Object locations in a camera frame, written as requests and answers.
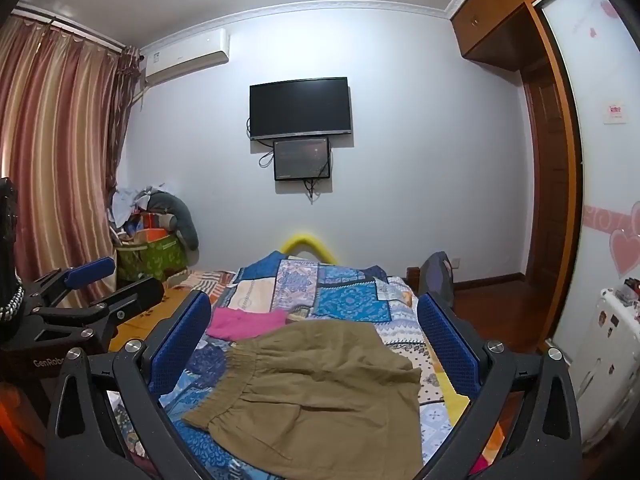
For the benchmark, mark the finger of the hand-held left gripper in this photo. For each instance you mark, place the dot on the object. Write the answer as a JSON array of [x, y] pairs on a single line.
[[135, 295], [92, 268]]

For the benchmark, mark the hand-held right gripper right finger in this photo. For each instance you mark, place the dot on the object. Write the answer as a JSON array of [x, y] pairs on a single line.
[[450, 347]]

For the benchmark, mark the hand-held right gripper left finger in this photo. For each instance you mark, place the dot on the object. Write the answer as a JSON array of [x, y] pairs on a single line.
[[182, 342]]

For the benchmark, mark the khaki pants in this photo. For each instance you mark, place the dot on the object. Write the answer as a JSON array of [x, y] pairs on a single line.
[[310, 390]]

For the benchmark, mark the person's left forearm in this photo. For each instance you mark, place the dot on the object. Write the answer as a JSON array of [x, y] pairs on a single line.
[[10, 425]]

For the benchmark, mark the folded pink pants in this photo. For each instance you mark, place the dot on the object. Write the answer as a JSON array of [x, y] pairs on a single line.
[[245, 324]]

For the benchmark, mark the green storage box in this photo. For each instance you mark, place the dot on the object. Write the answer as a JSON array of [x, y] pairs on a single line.
[[150, 260]]

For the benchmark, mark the yellow wooden board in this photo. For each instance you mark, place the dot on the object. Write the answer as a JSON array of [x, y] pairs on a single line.
[[177, 295]]

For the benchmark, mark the orange striped cloth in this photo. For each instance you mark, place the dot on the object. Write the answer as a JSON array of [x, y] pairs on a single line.
[[212, 285]]

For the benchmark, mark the grey backpack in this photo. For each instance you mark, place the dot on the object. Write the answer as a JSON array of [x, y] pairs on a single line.
[[436, 280]]

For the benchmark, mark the pile of white clothes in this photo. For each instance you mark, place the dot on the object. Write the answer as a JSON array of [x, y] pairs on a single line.
[[125, 205]]

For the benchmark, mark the grey plush toy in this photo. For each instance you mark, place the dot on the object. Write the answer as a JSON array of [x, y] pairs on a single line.
[[180, 220]]

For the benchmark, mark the patchwork printed bedsheet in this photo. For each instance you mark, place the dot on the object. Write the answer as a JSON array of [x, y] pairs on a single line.
[[345, 290]]

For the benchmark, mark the striped brown curtain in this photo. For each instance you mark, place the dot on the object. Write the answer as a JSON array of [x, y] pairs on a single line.
[[50, 135]]

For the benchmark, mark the white appliance with stickers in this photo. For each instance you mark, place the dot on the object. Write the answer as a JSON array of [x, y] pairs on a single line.
[[607, 360]]

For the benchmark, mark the yellow foam arch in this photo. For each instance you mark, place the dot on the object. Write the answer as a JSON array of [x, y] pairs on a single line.
[[305, 242]]

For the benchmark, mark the dark floral curtain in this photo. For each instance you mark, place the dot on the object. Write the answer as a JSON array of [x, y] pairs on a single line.
[[125, 110]]

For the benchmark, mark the white heart sticker sliding door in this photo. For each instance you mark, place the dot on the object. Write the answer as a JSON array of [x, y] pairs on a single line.
[[605, 185]]

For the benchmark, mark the white air conditioner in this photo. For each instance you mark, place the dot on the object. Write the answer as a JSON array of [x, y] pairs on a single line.
[[185, 57]]

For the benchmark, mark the wooden overhead cabinet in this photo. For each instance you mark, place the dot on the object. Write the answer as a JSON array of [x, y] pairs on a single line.
[[500, 10]]

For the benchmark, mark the small black wall monitor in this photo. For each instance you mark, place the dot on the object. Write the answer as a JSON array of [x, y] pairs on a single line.
[[301, 158]]

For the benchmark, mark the black wall television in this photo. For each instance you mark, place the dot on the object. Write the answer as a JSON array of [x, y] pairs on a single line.
[[300, 107]]

